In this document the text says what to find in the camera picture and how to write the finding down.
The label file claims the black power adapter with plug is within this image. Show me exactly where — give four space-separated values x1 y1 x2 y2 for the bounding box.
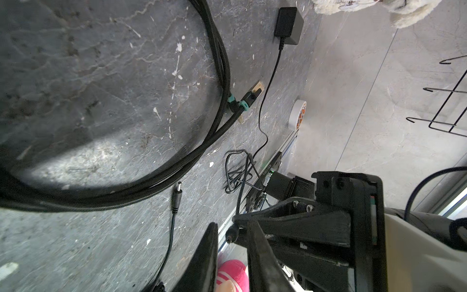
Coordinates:
223 6 305 216

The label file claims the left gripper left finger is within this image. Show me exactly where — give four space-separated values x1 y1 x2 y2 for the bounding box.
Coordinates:
172 222 218 292

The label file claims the large white plush dog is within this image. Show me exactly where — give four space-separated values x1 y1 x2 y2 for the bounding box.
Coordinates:
311 0 443 29

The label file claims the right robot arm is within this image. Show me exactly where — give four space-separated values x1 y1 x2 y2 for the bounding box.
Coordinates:
245 152 316 213

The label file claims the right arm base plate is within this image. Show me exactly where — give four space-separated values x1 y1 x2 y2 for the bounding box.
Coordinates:
245 152 283 213

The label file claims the black power adapter near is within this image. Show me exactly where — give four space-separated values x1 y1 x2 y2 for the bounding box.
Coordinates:
143 181 183 292

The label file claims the black wire hook rack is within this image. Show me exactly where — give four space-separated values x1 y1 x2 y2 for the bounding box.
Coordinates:
405 70 467 137

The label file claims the roll of tape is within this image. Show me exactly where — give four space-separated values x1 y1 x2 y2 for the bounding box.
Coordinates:
288 100 307 131

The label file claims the large coiled black cable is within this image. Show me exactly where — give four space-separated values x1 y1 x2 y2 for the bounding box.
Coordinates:
0 0 264 213

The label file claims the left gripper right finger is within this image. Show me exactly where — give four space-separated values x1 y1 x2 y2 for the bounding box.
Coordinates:
247 221 292 292

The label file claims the pink striped cartoon doll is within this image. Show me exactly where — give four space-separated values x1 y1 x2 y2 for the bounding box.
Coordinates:
215 260 250 292

